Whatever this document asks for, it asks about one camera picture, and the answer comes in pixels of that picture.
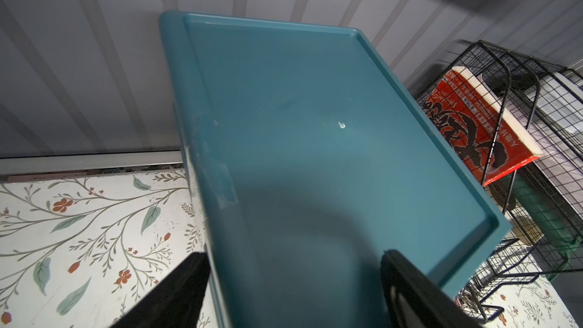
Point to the teal drawer cabinet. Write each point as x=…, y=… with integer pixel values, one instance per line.
x=312, y=160

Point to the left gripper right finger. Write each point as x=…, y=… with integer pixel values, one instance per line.
x=413, y=300

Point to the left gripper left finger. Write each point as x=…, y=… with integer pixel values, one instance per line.
x=176, y=301

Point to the floral table mat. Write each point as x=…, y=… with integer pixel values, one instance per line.
x=82, y=252

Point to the black wire desk organizer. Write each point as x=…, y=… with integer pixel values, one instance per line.
x=542, y=200

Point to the red book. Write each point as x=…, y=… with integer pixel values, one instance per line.
x=489, y=140

